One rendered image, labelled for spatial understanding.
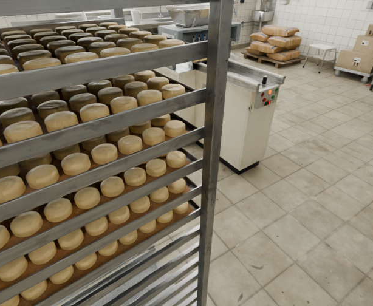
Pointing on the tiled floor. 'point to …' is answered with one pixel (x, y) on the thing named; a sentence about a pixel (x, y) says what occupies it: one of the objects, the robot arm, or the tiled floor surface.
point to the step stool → (322, 54)
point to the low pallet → (272, 59)
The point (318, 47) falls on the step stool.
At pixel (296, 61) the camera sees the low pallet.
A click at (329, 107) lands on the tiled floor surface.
